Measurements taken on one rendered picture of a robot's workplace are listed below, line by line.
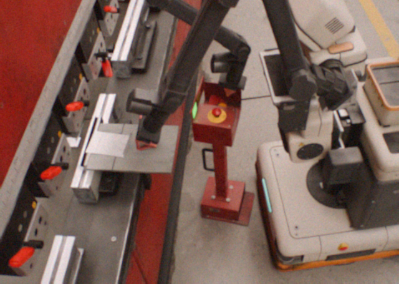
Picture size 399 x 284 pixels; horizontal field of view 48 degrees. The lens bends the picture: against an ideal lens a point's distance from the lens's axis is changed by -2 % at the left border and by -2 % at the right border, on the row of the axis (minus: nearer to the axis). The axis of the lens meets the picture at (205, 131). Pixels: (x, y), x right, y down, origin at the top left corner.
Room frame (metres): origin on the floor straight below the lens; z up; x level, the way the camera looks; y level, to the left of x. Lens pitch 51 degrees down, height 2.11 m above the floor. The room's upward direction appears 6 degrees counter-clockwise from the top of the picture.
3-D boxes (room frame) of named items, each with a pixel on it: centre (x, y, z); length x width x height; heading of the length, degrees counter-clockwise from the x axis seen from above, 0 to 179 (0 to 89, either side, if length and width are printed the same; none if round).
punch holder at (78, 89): (0.86, 0.38, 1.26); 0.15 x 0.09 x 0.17; 170
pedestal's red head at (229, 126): (1.19, -0.06, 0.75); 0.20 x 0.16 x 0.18; 162
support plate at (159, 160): (0.86, 0.23, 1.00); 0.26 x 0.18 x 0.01; 80
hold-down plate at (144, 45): (1.47, 0.22, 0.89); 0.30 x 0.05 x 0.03; 170
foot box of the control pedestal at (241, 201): (1.18, -0.08, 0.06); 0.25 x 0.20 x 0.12; 72
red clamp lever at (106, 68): (1.03, 0.29, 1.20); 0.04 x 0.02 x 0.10; 80
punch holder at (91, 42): (1.06, 0.34, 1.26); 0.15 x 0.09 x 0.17; 170
